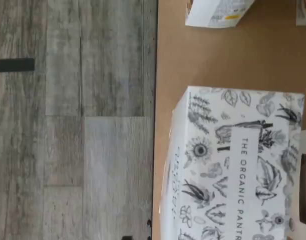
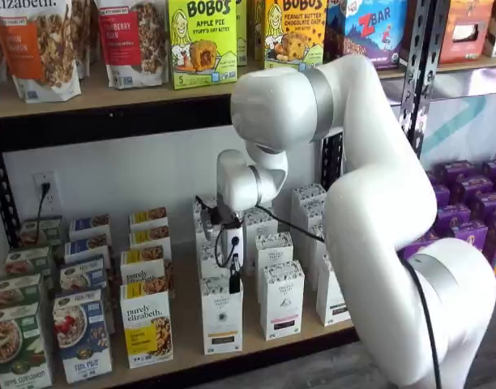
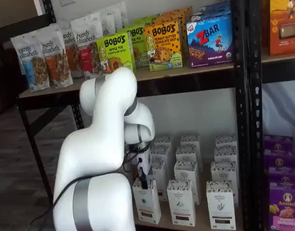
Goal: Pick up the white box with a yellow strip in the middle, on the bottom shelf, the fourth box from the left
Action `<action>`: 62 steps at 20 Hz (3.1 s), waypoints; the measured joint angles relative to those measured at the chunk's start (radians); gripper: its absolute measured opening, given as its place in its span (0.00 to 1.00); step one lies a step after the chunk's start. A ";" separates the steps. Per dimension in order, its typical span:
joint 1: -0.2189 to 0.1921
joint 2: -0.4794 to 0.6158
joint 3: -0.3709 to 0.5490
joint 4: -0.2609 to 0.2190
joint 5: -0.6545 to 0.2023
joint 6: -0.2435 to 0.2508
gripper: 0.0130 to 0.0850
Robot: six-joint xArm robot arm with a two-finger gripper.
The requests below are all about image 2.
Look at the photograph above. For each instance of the granola bag orange label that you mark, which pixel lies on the granola bag orange label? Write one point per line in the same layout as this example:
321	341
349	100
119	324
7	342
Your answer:
33	48
86	36

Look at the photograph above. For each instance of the yellow Bobo's peanut butter box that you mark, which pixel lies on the yellow Bobo's peanut butter box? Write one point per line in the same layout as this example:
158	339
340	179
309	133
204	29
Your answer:
294	36

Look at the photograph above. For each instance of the white tea box pink strip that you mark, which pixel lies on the white tea box pink strip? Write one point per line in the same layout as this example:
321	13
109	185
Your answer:
282	304
274	247
258	227

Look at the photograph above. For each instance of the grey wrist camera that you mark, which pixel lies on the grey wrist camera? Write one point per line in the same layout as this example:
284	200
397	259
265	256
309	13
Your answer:
208	223

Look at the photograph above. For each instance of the white wall outlet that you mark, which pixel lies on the white wall outlet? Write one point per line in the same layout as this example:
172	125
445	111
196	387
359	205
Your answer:
51	182

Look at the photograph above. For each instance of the white plastic sheet teal print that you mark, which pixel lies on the white plastic sheet teal print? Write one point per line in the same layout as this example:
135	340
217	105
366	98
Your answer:
475	121

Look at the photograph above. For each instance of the white tea box dark strip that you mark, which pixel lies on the white tea box dark strip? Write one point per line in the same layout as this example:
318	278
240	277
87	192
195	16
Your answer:
313	215
309	193
317	259
331	296

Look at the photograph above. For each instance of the orange snack box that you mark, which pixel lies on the orange snack box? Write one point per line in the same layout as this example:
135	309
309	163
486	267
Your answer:
463	36

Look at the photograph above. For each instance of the granola bag red label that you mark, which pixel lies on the granola bag red label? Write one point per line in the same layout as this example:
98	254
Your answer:
130	40

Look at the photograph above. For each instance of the blue cereal box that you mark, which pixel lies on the blue cereal box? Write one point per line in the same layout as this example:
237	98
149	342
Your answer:
86	247
88	225
82	273
82	340

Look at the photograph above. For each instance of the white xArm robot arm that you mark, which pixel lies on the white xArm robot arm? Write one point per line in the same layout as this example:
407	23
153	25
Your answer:
373	202

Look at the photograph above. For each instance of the green Bobo's apple pie box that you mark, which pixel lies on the green Bobo's apple pie box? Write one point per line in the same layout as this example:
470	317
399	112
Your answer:
203	44
242	36

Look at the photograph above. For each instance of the white yellow granola box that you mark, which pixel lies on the white yellow granola box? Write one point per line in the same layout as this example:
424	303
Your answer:
148	237
148	216
144	324
142	263

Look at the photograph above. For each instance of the black metal shelf rack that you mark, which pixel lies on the black metal shelf rack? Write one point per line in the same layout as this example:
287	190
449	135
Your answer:
110	125
454	69

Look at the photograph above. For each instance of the green cereal box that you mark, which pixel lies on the green cereal box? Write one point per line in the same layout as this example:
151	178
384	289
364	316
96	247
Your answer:
53	231
15	289
27	261
17	348

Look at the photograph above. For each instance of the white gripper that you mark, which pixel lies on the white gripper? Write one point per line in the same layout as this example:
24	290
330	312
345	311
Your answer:
233	249

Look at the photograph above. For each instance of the blue Zbar snack box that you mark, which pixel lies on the blue Zbar snack box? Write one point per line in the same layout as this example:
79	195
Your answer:
332	28
373	32

